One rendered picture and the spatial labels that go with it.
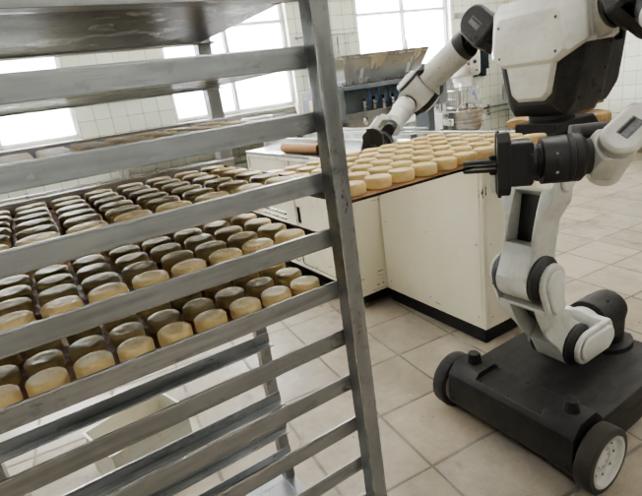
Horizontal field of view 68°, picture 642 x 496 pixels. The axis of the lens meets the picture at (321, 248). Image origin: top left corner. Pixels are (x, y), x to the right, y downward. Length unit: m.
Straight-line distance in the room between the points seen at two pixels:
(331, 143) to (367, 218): 1.82
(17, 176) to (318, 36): 0.41
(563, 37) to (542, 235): 0.51
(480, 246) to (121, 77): 1.69
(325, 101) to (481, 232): 1.45
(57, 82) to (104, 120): 4.59
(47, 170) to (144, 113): 4.63
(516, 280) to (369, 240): 1.20
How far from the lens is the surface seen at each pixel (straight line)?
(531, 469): 1.73
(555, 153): 0.96
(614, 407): 1.73
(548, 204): 1.44
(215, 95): 1.11
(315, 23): 0.70
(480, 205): 2.03
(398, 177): 0.89
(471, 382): 1.74
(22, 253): 0.63
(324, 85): 0.70
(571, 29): 1.38
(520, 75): 1.45
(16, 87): 0.62
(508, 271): 1.50
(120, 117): 5.21
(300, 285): 0.79
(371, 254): 2.56
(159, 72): 0.64
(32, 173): 0.61
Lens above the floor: 1.19
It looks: 18 degrees down
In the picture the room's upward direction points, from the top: 8 degrees counter-clockwise
